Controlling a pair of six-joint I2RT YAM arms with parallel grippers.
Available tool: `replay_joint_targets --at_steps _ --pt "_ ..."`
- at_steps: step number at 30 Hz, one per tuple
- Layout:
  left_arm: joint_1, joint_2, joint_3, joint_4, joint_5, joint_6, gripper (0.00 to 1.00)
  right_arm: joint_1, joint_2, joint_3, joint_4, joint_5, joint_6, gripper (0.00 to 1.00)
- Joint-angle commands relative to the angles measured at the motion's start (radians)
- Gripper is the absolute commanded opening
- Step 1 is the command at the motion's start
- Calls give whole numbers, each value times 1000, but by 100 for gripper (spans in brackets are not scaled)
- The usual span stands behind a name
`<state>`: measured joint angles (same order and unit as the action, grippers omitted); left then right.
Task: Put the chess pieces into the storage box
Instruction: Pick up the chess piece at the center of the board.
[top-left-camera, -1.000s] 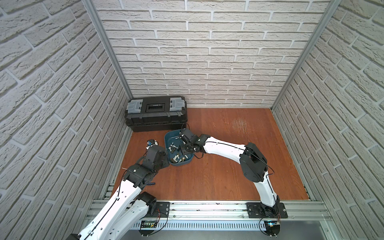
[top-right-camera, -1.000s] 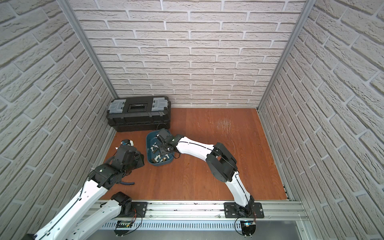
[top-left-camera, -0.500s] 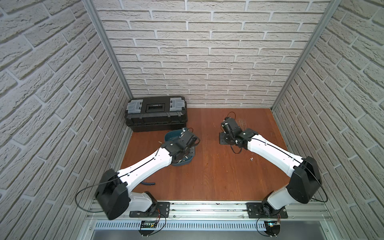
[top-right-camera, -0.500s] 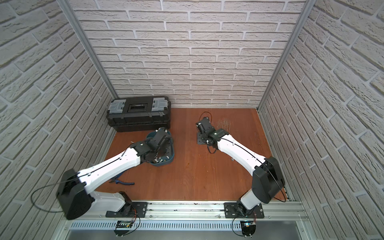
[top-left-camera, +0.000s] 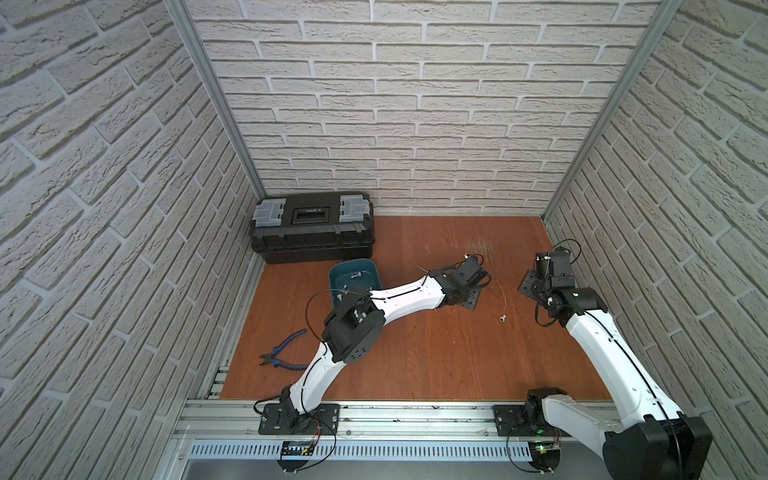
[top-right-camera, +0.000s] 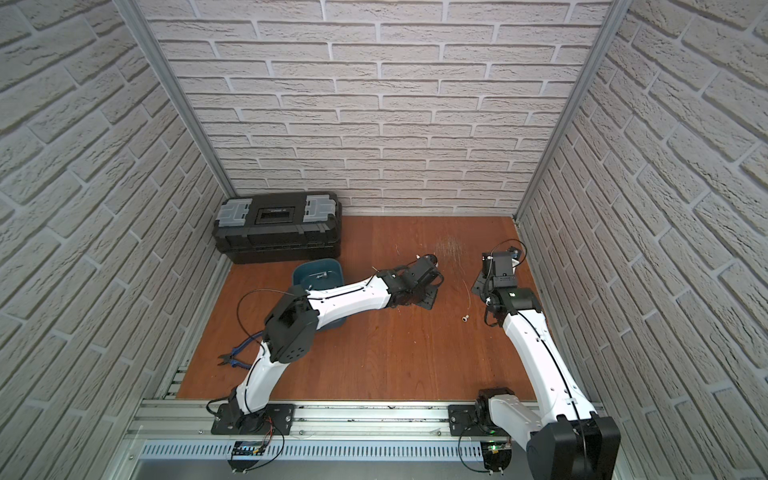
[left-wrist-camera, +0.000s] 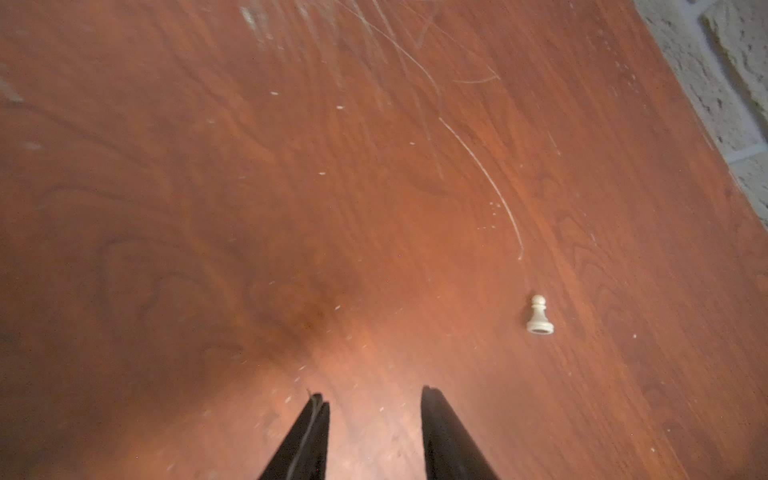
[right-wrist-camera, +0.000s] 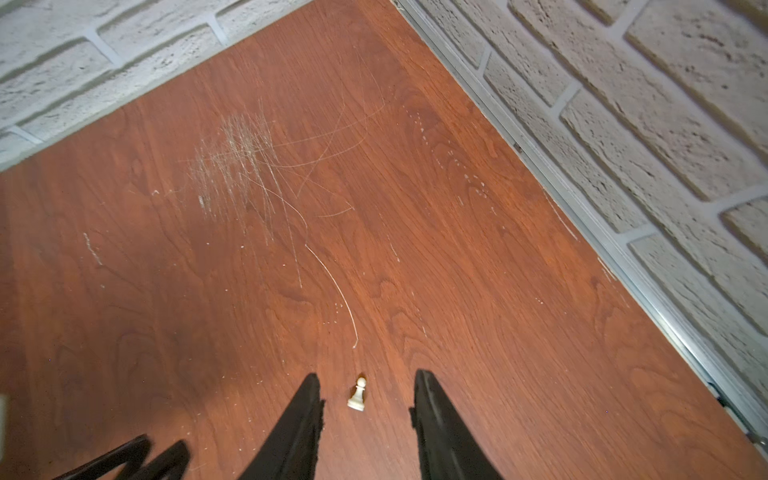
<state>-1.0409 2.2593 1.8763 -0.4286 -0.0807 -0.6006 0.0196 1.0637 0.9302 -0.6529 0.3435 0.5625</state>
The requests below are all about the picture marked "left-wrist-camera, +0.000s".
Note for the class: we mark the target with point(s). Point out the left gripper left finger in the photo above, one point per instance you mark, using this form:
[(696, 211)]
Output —
[(303, 452)]

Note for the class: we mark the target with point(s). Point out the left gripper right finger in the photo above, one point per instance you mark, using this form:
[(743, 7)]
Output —
[(449, 450)]

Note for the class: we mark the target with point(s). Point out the white pawn right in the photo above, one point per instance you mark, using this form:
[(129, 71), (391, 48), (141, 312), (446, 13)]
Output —
[(539, 323)]

